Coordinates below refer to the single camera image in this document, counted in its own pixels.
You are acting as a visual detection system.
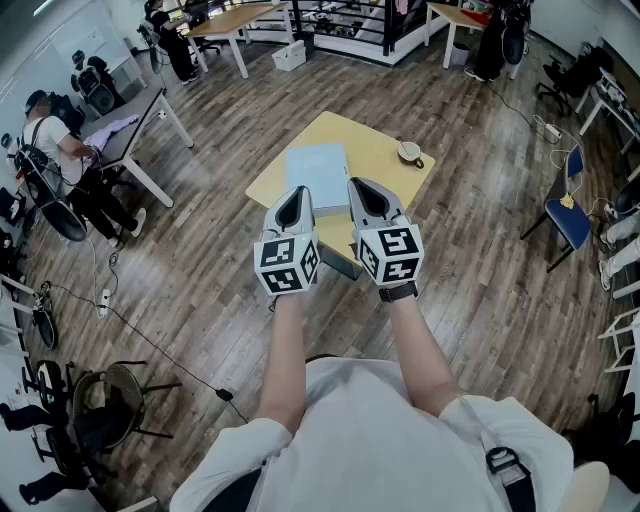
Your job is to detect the purple cloth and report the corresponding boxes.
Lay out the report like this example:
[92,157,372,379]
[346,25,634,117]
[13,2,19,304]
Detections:
[84,113,142,151]

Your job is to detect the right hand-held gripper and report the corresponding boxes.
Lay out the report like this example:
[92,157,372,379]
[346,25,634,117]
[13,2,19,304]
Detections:
[347,177,425,286]

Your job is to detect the light blue sheet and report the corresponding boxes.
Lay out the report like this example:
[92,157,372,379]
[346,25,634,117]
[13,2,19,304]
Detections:
[284,143,351,219]

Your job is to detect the white power strip with cord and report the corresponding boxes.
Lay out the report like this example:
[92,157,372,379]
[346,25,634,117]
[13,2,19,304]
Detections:
[530,114,584,174]

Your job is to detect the white plastic crate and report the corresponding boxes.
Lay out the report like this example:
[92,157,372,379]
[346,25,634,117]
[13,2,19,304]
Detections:
[271,39,308,72]

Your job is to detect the black metal railing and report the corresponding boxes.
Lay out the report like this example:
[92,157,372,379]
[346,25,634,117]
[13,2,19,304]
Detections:
[289,0,451,57]

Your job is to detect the person's right forearm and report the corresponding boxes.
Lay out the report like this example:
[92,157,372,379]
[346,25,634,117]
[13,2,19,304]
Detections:
[387,297,462,420]

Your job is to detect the black office chair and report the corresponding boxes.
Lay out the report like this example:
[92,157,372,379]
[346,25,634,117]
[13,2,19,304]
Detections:
[559,392,640,467]
[537,46,615,117]

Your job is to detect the black wristwatch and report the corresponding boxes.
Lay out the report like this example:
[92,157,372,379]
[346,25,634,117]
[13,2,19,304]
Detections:
[378,281,420,304]

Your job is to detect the white wooden shelf frame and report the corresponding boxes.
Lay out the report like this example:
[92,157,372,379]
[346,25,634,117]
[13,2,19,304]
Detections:
[597,307,640,376]

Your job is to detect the grey table with white legs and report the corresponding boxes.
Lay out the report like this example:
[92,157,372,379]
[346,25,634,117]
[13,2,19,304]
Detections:
[79,87,195,209]

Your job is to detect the long wooden table white legs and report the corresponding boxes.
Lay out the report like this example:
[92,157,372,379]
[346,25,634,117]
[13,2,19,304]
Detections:
[184,1,294,80]

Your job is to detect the round wicker chair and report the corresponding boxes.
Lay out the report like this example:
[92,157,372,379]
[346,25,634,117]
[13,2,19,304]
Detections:
[72,359,184,452]

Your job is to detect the black harness strap with buckle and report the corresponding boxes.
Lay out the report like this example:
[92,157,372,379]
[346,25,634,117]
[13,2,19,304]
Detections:
[483,446,537,512]

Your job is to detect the blue chair with black legs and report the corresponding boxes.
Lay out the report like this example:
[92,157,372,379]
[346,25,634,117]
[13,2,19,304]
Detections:
[519,144,594,274]

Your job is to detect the person's white shirt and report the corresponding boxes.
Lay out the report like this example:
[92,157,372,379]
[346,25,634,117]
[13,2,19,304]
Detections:
[169,357,576,512]

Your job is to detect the black backpack rig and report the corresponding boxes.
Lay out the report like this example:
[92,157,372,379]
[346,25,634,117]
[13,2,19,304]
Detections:
[69,49,127,117]

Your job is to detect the white cup with dark handle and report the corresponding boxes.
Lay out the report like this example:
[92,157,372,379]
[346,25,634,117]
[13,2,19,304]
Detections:
[396,139,426,170]

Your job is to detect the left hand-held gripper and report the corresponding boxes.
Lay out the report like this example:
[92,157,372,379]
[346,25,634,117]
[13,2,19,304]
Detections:
[253,185,321,297]

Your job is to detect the black cable with adapter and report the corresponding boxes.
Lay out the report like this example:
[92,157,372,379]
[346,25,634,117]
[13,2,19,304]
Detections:
[48,282,250,425]

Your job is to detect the person's left forearm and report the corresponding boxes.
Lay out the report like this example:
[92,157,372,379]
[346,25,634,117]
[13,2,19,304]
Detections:
[256,293,310,435]

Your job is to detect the small wooden table white legs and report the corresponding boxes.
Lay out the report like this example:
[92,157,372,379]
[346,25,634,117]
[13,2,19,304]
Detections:
[424,0,495,70]

